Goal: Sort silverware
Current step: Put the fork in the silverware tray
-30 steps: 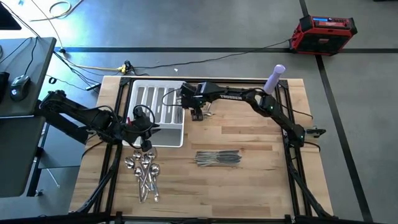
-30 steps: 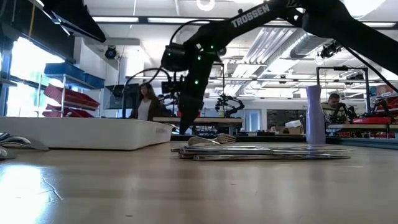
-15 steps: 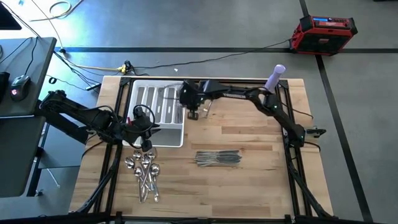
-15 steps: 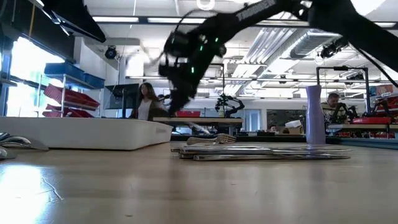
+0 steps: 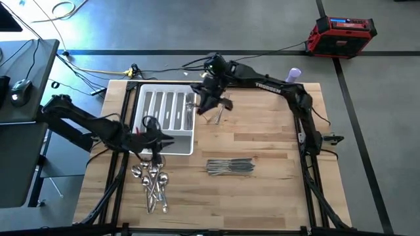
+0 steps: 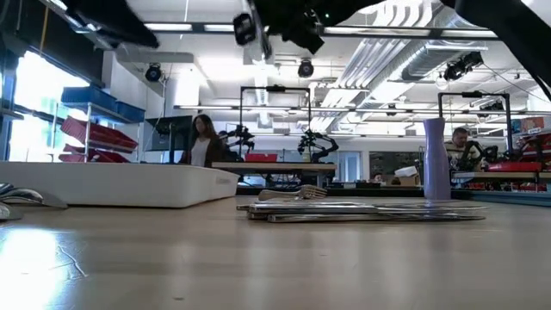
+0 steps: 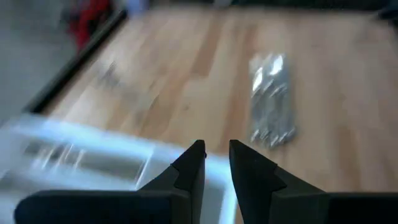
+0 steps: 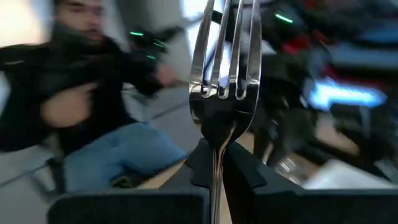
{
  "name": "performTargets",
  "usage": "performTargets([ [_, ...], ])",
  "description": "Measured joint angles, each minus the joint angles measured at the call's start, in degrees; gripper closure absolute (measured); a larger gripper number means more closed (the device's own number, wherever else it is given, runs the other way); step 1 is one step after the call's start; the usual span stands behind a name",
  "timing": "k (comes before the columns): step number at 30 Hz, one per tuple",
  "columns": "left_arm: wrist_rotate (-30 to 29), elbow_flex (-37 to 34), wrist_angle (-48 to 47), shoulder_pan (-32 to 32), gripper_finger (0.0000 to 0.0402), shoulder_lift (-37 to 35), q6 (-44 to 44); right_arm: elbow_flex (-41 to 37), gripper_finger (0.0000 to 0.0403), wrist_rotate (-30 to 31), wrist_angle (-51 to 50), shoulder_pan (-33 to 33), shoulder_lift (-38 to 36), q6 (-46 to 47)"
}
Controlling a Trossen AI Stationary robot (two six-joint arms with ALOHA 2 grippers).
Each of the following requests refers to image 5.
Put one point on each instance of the white plastic cutlery tray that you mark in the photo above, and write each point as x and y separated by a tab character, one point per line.
183	145

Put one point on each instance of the dark grey side table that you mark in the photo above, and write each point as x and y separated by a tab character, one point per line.
19	164

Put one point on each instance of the black computer mouse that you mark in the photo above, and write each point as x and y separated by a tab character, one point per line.
20	90

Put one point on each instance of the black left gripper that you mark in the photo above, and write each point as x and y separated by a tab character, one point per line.
149	139

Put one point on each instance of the lilac vase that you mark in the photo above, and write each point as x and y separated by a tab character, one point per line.
293	74

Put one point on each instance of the silver spoon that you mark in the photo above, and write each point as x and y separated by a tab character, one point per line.
163	178
144	163
136	171
146	180
153	169
161	165

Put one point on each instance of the black flat panel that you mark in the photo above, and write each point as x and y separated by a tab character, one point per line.
8	21

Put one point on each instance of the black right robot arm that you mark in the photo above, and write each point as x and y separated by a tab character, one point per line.
272	86

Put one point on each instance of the black desk leg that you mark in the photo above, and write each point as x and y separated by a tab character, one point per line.
65	135

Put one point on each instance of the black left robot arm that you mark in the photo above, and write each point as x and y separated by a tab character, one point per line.
82	119

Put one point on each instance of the black desk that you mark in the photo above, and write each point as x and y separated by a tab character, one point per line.
39	82

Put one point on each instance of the black desk device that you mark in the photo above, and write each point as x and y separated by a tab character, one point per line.
3	91

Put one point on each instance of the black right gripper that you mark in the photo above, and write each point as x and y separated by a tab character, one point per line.
213	90

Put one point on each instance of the red black jobsite radio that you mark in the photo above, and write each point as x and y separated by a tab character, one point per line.
341	36

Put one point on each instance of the black flat adapter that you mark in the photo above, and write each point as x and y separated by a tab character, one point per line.
98	92

